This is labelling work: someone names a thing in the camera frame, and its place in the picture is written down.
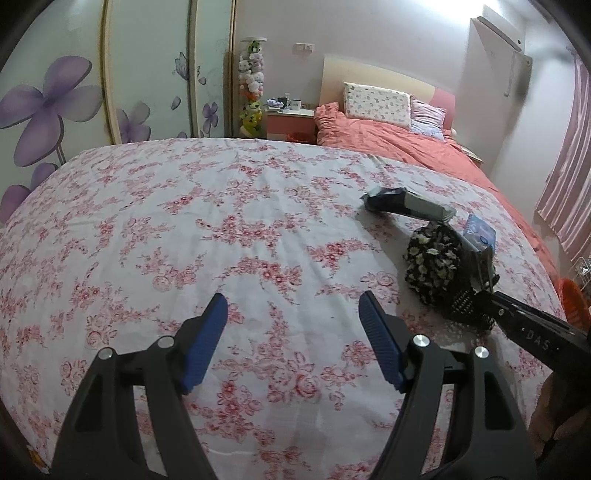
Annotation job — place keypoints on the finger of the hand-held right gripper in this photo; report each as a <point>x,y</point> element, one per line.
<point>485,272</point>

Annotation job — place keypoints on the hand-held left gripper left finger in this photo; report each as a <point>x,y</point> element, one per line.
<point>205,346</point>

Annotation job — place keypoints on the pink satin curtain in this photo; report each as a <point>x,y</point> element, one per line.
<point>570,161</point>

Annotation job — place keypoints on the white floral pillow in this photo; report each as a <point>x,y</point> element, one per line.
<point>376,105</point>

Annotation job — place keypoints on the white wall socket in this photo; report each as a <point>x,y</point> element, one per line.
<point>304,46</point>

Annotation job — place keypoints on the black sock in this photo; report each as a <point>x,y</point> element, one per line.
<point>406,203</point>

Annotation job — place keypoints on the white air conditioner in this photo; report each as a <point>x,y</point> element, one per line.
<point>501,25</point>

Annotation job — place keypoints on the pink striped pillow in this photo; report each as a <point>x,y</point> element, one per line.
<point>427,117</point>

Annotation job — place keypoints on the person's right hand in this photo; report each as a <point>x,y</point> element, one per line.
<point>563,415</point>

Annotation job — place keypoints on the wardrobe with purple flower doors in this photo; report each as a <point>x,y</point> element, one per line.
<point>138,69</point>

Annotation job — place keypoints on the black floral cloth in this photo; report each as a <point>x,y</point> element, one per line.
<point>434,263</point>

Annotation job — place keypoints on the pink nightstand with mug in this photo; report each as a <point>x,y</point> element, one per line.
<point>291,124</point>

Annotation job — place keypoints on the pink floral tablecloth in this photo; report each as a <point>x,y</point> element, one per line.
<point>184,230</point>

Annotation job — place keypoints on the stack of plush toys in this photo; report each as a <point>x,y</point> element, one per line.
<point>251,87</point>

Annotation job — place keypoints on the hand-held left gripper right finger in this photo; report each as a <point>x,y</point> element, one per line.
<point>381,346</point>

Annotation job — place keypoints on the white mug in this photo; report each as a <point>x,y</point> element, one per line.
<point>295,105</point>

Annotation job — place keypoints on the red duvet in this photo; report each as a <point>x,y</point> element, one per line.
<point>415,147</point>

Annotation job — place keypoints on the blue packet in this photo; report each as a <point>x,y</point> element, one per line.
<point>478,230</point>

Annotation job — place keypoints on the beige and pink headboard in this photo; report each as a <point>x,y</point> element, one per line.
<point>369,71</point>

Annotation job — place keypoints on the orange plastic basket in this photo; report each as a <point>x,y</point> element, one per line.
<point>575,302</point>

